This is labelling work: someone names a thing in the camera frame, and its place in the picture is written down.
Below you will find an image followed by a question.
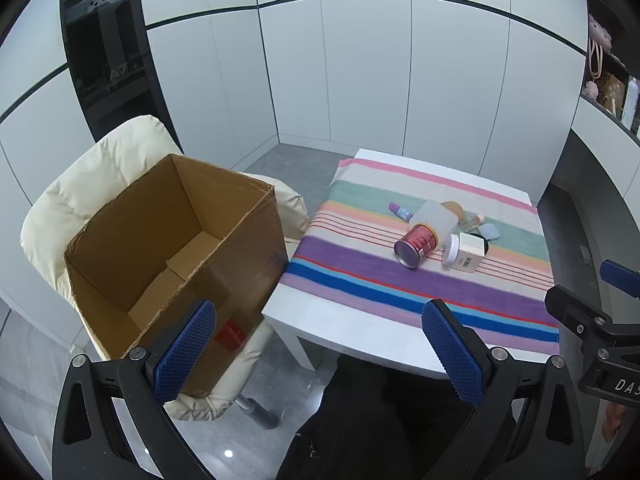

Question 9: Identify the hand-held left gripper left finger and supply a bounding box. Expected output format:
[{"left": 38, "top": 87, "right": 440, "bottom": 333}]
[{"left": 52, "top": 299, "right": 218, "bottom": 480}]

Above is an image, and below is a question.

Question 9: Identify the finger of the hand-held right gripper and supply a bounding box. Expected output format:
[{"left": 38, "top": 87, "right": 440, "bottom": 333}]
[
  {"left": 545, "top": 285, "right": 640, "bottom": 356},
  {"left": 601, "top": 260, "right": 640, "bottom": 302}
]

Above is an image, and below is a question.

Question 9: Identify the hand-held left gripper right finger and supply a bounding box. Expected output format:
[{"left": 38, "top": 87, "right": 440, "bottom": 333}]
[{"left": 421, "top": 299, "right": 586, "bottom": 480}]

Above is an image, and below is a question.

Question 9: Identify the white round jar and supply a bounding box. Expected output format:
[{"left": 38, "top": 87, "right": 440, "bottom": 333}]
[{"left": 441, "top": 234, "right": 462, "bottom": 267}]

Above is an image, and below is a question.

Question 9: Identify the small white carton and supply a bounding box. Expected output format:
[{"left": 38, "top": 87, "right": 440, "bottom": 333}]
[{"left": 452, "top": 231, "right": 488, "bottom": 273}]

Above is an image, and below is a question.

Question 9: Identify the red metal can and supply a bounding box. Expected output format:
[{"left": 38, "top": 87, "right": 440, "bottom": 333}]
[{"left": 393, "top": 223, "right": 440, "bottom": 270}]

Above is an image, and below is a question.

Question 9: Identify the translucent plastic container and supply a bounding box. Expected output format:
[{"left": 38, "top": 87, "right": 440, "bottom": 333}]
[{"left": 410, "top": 199, "right": 461, "bottom": 246}]

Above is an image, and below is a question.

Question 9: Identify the brown cardboard box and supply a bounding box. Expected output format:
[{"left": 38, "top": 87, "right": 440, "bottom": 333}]
[{"left": 64, "top": 154, "right": 290, "bottom": 401}]

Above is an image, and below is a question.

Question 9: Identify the person's right hand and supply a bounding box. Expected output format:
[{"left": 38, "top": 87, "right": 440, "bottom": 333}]
[{"left": 602, "top": 402, "right": 626, "bottom": 445}]

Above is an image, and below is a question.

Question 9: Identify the white table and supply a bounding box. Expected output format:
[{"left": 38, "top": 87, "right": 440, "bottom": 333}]
[{"left": 262, "top": 149, "right": 561, "bottom": 378}]

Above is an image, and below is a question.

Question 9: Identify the striped table cloth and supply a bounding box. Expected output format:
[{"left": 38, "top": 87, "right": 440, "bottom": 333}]
[{"left": 284, "top": 157, "right": 560, "bottom": 356}]

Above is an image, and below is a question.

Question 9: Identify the white bottle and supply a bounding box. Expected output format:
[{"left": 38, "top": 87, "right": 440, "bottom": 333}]
[{"left": 621, "top": 76, "right": 640, "bottom": 128}]

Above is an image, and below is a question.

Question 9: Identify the brown printed box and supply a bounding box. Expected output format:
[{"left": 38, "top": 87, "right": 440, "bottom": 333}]
[{"left": 599, "top": 72, "right": 627, "bottom": 111}]

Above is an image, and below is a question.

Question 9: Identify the cream padded chair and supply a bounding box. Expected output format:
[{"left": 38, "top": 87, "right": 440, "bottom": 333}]
[{"left": 20, "top": 115, "right": 311, "bottom": 431}]

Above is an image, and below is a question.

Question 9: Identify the pink plush toy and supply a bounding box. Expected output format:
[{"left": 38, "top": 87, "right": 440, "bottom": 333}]
[{"left": 587, "top": 15, "right": 613, "bottom": 51}]

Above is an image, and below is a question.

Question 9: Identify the black glass wall panel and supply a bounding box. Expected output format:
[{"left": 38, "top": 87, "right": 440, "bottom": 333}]
[{"left": 59, "top": 0, "right": 183, "bottom": 153}]

